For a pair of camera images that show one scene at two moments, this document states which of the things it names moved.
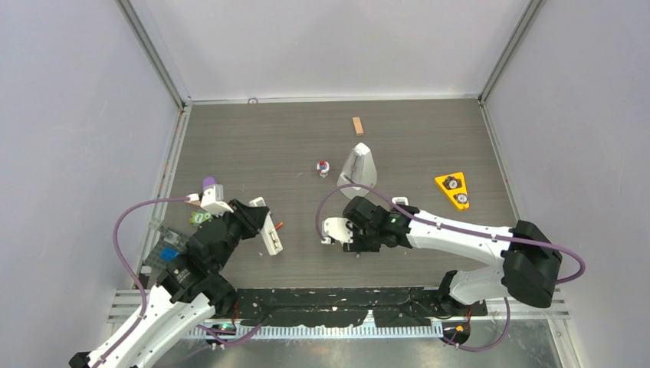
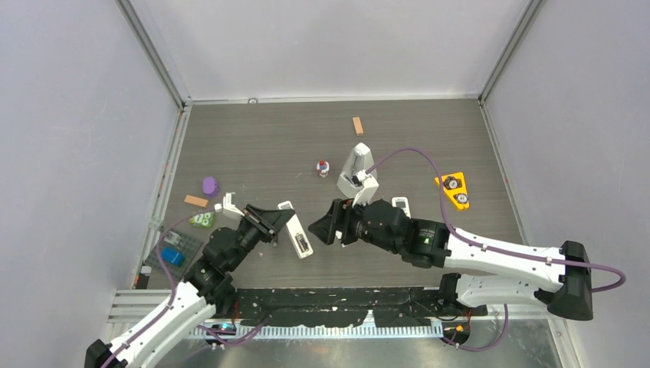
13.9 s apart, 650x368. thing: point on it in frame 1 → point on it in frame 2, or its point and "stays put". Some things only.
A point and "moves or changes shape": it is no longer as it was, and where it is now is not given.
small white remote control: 400,200 stays put
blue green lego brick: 168,253 stays put
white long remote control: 270,231 moves or changes shape
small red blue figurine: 323,168 stays put
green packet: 197,217 stays put
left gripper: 251,217 → 267,221
